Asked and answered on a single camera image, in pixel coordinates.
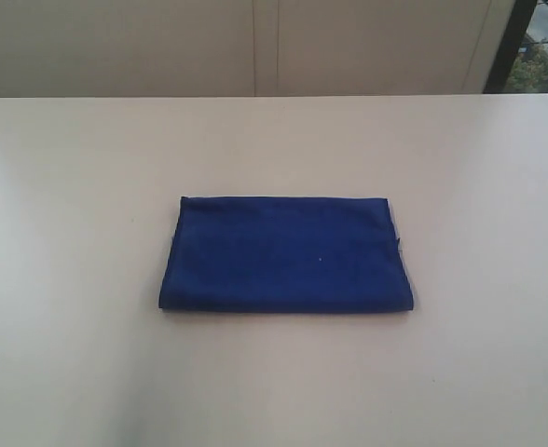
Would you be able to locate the blue towel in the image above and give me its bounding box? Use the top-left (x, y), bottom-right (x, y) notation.
top-left (158, 196), bottom-right (415, 314)

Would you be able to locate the black window frame post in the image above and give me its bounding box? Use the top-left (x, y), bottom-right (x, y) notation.
top-left (483, 0), bottom-right (537, 94)

